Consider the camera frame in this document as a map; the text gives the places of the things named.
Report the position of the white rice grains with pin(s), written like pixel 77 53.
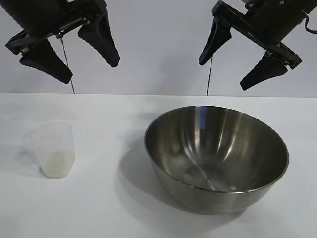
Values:
pixel 55 166

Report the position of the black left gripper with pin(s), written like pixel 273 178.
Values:
pixel 37 15

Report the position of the clear plastic measuring cup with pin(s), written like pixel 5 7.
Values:
pixel 54 143

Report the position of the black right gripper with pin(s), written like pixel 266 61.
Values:
pixel 270 19

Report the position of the stainless steel mixing bowl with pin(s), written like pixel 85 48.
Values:
pixel 218 153

